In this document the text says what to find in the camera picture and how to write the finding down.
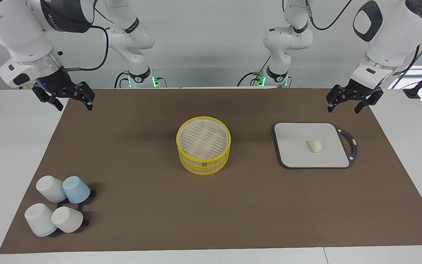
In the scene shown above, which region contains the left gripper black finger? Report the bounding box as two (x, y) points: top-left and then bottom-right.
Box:
(326, 85), (348, 113)
(355, 89), (384, 114)

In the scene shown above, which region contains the black left base cable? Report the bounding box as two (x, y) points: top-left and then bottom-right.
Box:
(237, 71), (270, 87)

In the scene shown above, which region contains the white perforated steamer liner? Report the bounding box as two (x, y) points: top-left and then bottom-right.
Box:
(179, 119), (230, 160)

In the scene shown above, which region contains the brown table mat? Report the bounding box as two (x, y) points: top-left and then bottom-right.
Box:
(0, 87), (422, 254)

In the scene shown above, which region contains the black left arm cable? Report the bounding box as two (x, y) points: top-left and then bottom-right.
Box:
(304, 0), (352, 30)

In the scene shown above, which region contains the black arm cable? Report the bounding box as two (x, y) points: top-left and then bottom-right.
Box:
(304, 0), (352, 30)
(63, 25), (110, 72)

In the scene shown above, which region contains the white plastic cup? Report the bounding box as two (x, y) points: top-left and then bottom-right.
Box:
(51, 206), (84, 234)
(36, 175), (67, 203)
(25, 203), (58, 237)

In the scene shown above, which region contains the thin dark cable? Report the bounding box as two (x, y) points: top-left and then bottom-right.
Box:
(392, 44), (422, 88)

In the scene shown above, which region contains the light blue plastic cup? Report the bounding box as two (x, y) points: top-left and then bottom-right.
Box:
(62, 176), (90, 204)

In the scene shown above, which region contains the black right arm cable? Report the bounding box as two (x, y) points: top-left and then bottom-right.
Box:
(63, 25), (110, 72)

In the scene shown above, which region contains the black right base cable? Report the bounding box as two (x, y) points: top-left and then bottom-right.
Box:
(114, 71), (167, 88)

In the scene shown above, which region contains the black base cable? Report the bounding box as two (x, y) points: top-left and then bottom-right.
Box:
(114, 71), (167, 88)
(237, 71), (270, 87)

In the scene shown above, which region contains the yellow bamboo steamer basket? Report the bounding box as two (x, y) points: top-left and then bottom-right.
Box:
(176, 116), (232, 175)

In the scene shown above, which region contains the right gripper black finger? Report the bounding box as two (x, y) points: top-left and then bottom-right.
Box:
(73, 81), (95, 111)
(32, 84), (64, 111)

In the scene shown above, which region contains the grey cutting board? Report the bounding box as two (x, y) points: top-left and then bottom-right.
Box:
(272, 122), (358, 170)

